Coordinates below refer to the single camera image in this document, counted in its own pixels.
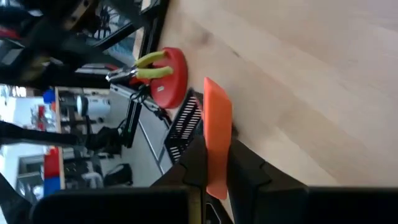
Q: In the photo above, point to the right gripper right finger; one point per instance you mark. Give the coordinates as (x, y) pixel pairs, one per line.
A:
(258, 189)

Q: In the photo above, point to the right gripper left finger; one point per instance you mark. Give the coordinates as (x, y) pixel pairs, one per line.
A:
(194, 165)

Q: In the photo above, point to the orange eraser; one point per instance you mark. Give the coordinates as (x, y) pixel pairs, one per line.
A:
(217, 130)

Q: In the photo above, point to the black plastic slotted basket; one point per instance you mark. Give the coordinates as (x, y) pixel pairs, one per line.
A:
(185, 127)

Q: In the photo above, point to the red round disc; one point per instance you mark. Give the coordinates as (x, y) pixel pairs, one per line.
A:
(169, 84)

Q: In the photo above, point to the white cylinder device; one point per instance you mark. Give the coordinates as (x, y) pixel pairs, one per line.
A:
(96, 105)

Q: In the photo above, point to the black rig frame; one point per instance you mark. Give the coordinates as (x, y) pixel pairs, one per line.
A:
(71, 37)

